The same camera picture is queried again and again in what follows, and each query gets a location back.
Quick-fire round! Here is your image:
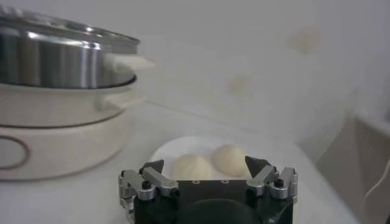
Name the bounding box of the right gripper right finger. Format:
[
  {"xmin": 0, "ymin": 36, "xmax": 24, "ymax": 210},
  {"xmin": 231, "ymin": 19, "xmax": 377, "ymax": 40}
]
[{"xmin": 245, "ymin": 156, "xmax": 299, "ymax": 205}]

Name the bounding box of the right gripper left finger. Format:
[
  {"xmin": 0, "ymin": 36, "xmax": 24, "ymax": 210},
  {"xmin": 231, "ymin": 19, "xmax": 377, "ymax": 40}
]
[{"xmin": 118, "ymin": 159, "xmax": 180, "ymax": 224}]

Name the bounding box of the white steamed baozi bun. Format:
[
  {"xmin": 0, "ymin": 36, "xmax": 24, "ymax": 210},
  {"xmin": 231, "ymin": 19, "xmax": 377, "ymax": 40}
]
[
  {"xmin": 171, "ymin": 153, "xmax": 213, "ymax": 181},
  {"xmin": 213, "ymin": 144, "xmax": 247, "ymax": 178}
]

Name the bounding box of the stainless steel steamer basket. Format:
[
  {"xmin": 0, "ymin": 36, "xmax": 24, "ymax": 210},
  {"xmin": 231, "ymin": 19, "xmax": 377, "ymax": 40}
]
[{"xmin": 0, "ymin": 8, "xmax": 157, "ymax": 89}]

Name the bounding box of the round white plate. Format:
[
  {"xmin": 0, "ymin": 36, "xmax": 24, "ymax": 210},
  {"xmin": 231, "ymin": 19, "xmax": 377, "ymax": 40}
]
[{"xmin": 149, "ymin": 136, "xmax": 254, "ymax": 181}]

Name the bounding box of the white side table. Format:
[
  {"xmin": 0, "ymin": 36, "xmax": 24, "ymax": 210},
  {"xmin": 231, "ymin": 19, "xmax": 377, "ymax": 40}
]
[{"xmin": 315, "ymin": 115, "xmax": 390, "ymax": 224}]

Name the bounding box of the cream electric cooker base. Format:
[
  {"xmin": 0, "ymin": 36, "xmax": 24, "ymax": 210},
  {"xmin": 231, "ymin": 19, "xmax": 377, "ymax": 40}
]
[{"xmin": 0, "ymin": 82, "xmax": 147, "ymax": 181}]

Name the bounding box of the white flat cable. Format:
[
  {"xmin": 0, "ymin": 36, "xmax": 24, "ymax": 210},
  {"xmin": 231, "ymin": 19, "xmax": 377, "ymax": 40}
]
[{"xmin": 360, "ymin": 158, "xmax": 390, "ymax": 215}]

